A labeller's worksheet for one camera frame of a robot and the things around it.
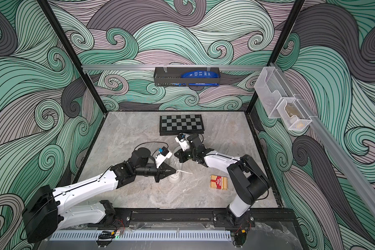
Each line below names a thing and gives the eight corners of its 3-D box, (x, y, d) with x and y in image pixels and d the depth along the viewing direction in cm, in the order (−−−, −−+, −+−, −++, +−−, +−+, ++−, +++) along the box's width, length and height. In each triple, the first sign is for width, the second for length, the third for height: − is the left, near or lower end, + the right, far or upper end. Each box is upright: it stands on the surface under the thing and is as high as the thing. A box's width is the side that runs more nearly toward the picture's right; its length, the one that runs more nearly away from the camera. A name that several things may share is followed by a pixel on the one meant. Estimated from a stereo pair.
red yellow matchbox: (209, 188, 85) (210, 186, 83) (210, 176, 89) (210, 174, 87) (227, 190, 84) (228, 189, 82) (226, 178, 88) (227, 176, 87)
